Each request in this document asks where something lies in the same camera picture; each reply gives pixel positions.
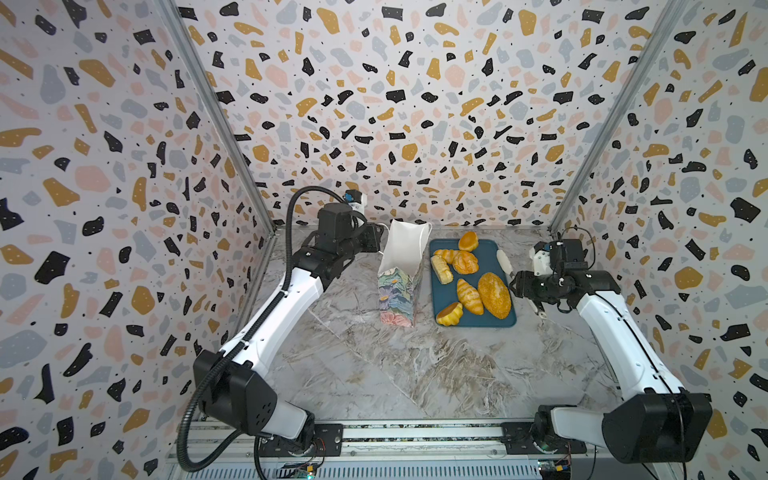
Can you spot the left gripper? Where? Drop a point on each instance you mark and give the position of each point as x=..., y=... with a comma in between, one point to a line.
x=373, y=240

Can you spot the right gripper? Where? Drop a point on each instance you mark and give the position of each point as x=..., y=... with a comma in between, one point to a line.
x=527, y=285

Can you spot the floral paper bag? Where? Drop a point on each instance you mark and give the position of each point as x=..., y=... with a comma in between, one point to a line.
x=400, y=272

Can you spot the small yellow bread roll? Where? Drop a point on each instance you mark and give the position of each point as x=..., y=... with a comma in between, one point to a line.
x=451, y=315

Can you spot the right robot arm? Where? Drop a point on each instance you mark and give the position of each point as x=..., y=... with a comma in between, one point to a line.
x=658, y=420

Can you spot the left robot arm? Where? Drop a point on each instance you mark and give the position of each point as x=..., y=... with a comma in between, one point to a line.
x=231, y=383

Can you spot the twisted bread stick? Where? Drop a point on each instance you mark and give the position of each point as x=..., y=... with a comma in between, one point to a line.
x=447, y=255

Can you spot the striped croissant bread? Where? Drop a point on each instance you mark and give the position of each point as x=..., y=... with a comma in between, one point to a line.
x=469, y=297

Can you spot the pale rectangular pastry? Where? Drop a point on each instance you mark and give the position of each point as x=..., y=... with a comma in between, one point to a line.
x=442, y=270

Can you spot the small round bun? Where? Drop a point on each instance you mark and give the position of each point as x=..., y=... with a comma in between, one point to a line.
x=469, y=242

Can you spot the round folded bun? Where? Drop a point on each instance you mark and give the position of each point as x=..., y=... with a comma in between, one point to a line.
x=465, y=263

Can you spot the teal tray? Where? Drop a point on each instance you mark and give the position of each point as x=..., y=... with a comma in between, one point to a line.
x=443, y=295

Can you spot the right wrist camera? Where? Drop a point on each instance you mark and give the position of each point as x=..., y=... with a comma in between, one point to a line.
x=540, y=257

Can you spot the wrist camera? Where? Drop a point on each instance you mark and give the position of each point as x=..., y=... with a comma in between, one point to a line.
x=356, y=199
x=540, y=257

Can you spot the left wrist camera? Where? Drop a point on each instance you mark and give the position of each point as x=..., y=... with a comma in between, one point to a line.
x=356, y=199

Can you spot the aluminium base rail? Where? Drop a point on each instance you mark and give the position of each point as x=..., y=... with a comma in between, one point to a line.
x=424, y=449

